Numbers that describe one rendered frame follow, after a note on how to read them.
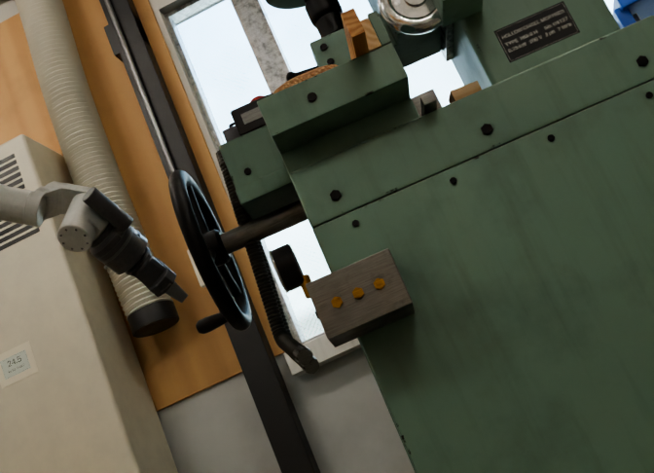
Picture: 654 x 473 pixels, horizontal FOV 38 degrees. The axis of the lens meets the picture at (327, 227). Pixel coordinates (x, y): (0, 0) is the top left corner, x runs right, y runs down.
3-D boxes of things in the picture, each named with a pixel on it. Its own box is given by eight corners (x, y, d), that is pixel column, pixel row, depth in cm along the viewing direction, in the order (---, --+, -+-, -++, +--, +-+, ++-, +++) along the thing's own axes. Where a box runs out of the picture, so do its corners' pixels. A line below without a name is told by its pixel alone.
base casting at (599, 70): (344, 287, 178) (325, 243, 180) (628, 163, 177) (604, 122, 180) (310, 227, 135) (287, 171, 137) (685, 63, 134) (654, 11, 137)
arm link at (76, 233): (92, 275, 179) (45, 239, 174) (107, 238, 188) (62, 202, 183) (131, 248, 174) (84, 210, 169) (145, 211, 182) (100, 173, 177)
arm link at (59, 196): (95, 244, 178) (23, 232, 178) (108, 214, 185) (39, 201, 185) (96, 218, 174) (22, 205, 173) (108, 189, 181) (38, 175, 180)
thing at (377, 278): (333, 348, 131) (310, 296, 133) (415, 312, 130) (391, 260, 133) (325, 340, 123) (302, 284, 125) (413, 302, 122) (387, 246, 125)
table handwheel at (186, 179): (191, 204, 177) (142, 153, 150) (289, 161, 177) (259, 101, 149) (246, 346, 169) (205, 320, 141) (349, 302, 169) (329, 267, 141)
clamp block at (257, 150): (253, 215, 171) (236, 171, 173) (322, 185, 170) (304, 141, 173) (236, 191, 156) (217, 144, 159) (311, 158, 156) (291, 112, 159)
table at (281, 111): (281, 258, 192) (271, 232, 193) (420, 197, 191) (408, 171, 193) (208, 163, 134) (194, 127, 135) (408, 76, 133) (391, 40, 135)
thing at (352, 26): (381, 175, 189) (374, 158, 190) (391, 171, 189) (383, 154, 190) (351, 37, 129) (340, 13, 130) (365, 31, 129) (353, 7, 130)
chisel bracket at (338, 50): (332, 99, 167) (313, 59, 170) (406, 67, 167) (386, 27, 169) (327, 83, 160) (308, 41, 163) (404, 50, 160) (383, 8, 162)
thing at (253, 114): (239, 166, 172) (228, 140, 173) (295, 142, 172) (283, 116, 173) (223, 142, 159) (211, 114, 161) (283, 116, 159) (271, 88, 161)
